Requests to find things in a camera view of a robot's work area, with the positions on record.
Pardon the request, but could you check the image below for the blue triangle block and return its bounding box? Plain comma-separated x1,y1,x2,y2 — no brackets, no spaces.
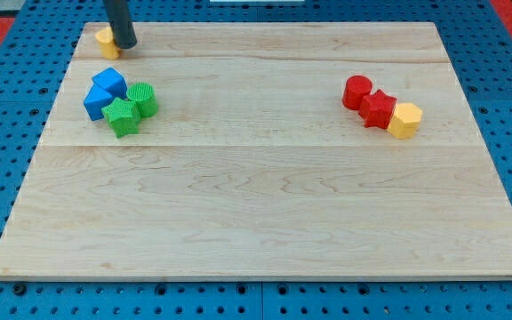
84,84,115,121

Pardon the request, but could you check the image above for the blue cube block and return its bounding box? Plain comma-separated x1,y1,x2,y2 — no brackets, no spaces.
92,68,127,99

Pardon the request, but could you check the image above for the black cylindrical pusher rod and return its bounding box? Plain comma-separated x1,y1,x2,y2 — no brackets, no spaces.
103,0,137,50

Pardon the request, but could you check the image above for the green cylinder block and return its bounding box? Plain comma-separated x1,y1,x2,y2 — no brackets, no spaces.
126,83,159,118

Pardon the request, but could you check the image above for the light wooden board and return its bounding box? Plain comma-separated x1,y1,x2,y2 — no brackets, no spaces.
0,22,512,282

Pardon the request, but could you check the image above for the green star block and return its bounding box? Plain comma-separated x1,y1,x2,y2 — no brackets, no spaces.
101,98,141,138

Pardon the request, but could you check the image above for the red star block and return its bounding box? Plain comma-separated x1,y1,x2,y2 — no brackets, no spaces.
358,89,397,130

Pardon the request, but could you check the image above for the yellow cylinder block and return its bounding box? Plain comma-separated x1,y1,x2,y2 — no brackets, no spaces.
94,27,120,60

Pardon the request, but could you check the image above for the yellow hexagon block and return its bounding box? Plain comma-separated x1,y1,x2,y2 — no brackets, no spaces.
387,102,423,140

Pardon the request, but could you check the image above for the red cylinder block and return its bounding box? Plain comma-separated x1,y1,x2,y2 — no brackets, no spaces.
341,75,372,110

